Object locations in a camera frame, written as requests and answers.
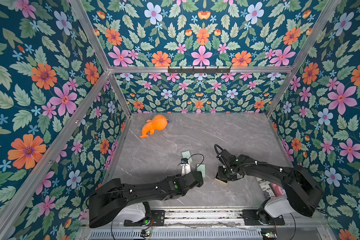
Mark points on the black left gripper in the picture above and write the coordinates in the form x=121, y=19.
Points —
x=201, y=182

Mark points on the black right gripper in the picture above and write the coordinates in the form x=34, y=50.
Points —
x=223, y=173

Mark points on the mint green box lid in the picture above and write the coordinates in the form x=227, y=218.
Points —
x=202, y=168

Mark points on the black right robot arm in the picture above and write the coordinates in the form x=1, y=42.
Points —
x=302, y=192

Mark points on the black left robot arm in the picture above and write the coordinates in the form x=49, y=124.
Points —
x=108, y=201

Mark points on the pink alarm clock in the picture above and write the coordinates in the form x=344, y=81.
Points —
x=279, y=191

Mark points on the orange plush toy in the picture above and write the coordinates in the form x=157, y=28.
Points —
x=157, y=123

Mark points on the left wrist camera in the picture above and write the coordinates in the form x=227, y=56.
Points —
x=186, y=167

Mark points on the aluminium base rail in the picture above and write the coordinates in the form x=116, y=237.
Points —
x=233, y=217

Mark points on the black hook rail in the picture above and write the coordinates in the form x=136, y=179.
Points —
x=196, y=70

